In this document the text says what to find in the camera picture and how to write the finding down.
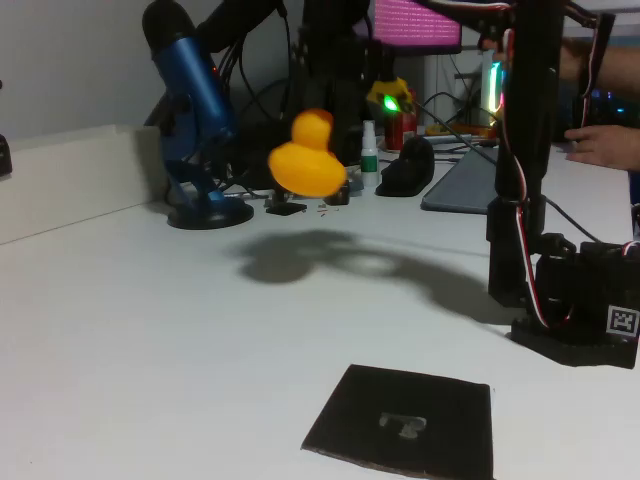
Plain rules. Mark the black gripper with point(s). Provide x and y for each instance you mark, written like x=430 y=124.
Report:
x=327 y=65

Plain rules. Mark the yellow rubber duck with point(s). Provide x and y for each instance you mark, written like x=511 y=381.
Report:
x=305 y=170

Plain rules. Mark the black leader arm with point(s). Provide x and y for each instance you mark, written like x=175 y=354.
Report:
x=602 y=35

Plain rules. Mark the person's right forearm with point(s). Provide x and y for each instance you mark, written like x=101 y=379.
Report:
x=620 y=70

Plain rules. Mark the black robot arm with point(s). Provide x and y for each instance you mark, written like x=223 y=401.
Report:
x=525 y=150

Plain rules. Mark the black cardboard square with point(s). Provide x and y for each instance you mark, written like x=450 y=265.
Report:
x=360 y=425

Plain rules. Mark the person's right hand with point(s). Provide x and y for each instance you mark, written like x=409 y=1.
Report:
x=490 y=45

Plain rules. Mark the person's left hand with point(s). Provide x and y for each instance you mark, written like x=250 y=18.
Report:
x=610 y=147

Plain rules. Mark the red soda can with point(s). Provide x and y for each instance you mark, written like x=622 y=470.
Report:
x=400 y=132

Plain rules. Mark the white green spray bottle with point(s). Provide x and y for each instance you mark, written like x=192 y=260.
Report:
x=370 y=170

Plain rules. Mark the small black cube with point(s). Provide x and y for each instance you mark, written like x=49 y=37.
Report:
x=342 y=197

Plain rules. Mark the black bulky device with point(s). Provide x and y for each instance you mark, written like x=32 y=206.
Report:
x=250 y=165

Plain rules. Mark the black computer mouse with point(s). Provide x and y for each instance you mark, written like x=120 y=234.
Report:
x=405 y=175

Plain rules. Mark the flat black plastic piece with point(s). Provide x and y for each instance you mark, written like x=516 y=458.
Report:
x=287 y=209

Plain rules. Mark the monitor with pink screen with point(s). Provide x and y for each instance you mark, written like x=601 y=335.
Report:
x=415 y=25

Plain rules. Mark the blue desk microphone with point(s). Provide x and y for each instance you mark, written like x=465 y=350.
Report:
x=200 y=100

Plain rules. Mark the grey keyboard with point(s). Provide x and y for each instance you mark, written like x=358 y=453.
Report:
x=460 y=185

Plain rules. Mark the white rectangular box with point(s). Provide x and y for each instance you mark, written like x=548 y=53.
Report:
x=75 y=175

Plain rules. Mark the small black object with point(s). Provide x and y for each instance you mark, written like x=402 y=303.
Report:
x=5 y=157

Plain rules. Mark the black white marker tag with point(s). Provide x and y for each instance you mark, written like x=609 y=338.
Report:
x=622 y=320

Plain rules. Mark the yellow gripper camera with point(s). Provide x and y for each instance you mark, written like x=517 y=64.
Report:
x=380 y=92

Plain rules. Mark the white machine enclosure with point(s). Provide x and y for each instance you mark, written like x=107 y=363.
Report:
x=492 y=90

